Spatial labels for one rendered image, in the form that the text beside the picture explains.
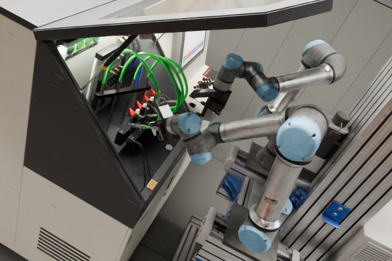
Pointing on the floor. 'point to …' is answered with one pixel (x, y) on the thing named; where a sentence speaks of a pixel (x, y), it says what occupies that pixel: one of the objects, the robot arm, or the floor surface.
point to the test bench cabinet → (64, 225)
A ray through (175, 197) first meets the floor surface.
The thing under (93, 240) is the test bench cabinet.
